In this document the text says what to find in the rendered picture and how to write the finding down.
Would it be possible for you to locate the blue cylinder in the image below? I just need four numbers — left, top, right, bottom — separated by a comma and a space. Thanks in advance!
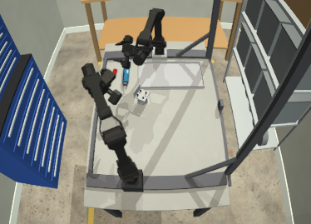
122, 68, 130, 92

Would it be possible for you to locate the white l-shaped bracket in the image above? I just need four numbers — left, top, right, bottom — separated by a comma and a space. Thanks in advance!
133, 83, 150, 102

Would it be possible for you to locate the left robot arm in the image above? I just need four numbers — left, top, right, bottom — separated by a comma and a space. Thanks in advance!
81, 63, 141, 185

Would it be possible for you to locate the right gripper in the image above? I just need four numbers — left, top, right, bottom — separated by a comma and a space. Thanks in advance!
113, 35, 137, 69

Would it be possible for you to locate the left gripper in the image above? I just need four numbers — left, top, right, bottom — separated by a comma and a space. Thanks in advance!
102, 82, 122, 105

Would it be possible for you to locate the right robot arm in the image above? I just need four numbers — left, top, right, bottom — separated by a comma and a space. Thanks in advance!
121, 8, 166, 66

